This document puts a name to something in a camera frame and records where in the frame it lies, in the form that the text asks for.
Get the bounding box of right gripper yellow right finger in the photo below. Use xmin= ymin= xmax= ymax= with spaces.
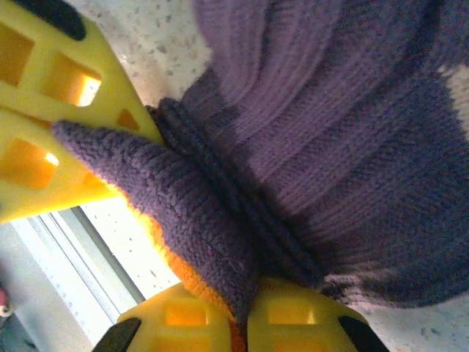
xmin=247 ymin=276 xmax=389 ymax=352

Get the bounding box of purple sock with beige toe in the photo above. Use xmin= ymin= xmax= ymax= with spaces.
xmin=51 ymin=0 xmax=469 ymax=331

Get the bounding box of wide aluminium frame rail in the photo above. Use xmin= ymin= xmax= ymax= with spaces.
xmin=0 ymin=207 xmax=147 ymax=352

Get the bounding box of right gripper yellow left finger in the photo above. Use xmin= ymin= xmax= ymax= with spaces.
xmin=93 ymin=282 xmax=235 ymax=352

